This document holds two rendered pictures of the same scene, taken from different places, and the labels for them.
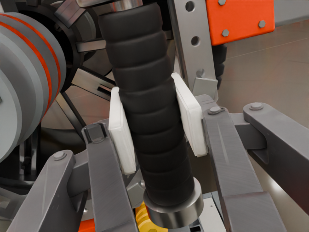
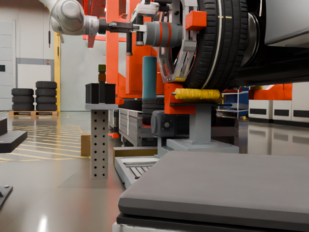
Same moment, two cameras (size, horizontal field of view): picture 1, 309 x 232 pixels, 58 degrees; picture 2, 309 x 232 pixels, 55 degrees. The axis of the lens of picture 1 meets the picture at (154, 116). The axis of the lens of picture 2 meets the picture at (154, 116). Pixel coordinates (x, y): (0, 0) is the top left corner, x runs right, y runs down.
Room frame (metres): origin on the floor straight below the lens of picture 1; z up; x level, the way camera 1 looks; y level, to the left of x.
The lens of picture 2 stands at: (-0.10, -1.48, 0.46)
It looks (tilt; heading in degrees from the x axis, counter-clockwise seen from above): 3 degrees down; 77
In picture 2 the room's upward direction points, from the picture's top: 1 degrees clockwise
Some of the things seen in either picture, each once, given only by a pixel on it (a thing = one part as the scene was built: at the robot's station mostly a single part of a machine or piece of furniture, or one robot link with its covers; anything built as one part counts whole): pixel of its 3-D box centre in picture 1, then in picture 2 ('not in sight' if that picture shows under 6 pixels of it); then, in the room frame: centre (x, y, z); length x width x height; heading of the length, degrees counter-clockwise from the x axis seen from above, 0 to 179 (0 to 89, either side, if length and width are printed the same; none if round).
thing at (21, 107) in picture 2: not in sight; (34, 98); (-1.66, 8.70, 0.55); 1.40 x 0.80 x 1.09; 1
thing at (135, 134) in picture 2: not in sight; (152, 130); (0.70, 1.95, 0.14); 2.47 x 0.85 x 0.27; 91
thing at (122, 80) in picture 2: not in sight; (136, 85); (0.60, 2.62, 0.69); 0.52 x 0.17 x 0.35; 1
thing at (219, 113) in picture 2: not in sight; (185, 117); (1.10, 1.95, 0.28); 2.47 x 0.06 x 0.22; 91
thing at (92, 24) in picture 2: not in sight; (92, 25); (-0.07, 0.00, 0.83); 0.09 x 0.06 x 0.09; 91
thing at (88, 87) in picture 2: not in sight; (100, 93); (-0.01, 0.30, 0.51); 0.20 x 0.14 x 0.13; 99
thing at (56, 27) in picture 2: not in sight; (68, 23); (-0.18, -0.02, 0.83); 0.16 x 0.13 x 0.11; 1
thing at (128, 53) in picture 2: not in sight; (128, 42); (0.16, 0.34, 0.83); 0.04 x 0.04 x 0.16
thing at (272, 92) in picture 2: not in sight; (266, 89); (2.66, 2.64, 0.69); 0.52 x 0.17 x 0.35; 1
